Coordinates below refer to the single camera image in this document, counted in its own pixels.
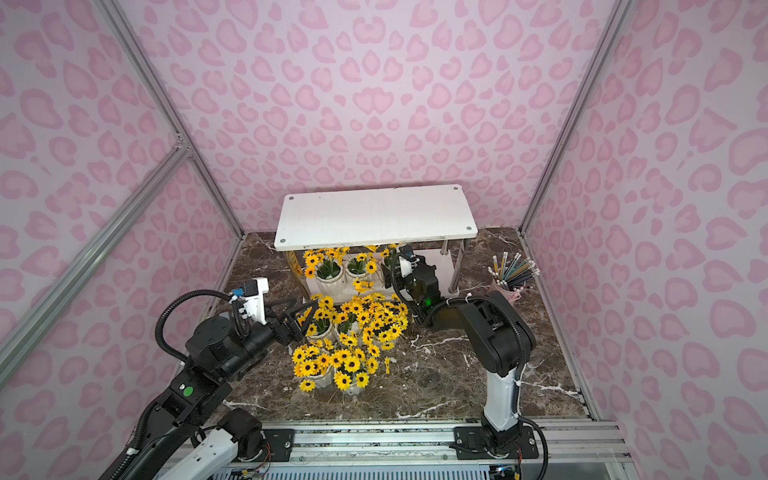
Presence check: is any sunflower pot top second-left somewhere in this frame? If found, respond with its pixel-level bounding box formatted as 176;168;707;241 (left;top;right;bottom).
359;293;409;351

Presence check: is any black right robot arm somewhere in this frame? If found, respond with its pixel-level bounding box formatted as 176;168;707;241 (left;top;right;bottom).
389;246;549;463

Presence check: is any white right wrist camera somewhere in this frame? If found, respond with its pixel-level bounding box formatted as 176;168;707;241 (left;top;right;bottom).
398;251;419;278

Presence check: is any pink pencil cup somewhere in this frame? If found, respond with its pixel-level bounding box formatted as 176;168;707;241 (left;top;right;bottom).
487;252;541;304

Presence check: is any sunflower pot second-left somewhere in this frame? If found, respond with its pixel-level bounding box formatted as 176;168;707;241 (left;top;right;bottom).
346;252;378;281
359;293;409;351

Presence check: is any white two-tier shelf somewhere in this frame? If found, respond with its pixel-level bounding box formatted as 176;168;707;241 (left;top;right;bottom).
274;184;478;296

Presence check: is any sunflower pot bottom second-left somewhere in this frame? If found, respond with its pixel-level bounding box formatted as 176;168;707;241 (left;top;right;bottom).
346;252;378;281

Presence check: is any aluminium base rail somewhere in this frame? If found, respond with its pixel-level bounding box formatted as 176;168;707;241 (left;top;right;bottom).
149;419;637;480

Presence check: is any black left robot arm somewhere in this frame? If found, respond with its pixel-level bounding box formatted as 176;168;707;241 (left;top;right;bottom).
102;285;316;479

